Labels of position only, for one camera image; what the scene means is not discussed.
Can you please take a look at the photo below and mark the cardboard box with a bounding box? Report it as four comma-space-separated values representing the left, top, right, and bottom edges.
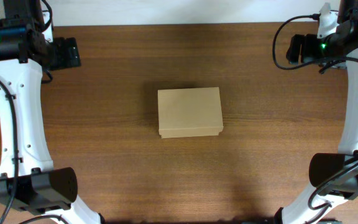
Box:
157, 87, 224, 139

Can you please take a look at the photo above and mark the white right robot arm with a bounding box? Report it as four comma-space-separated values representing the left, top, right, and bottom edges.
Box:
273, 0, 358, 223

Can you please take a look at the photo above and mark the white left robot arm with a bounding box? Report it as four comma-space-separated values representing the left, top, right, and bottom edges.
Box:
0, 0, 104, 223

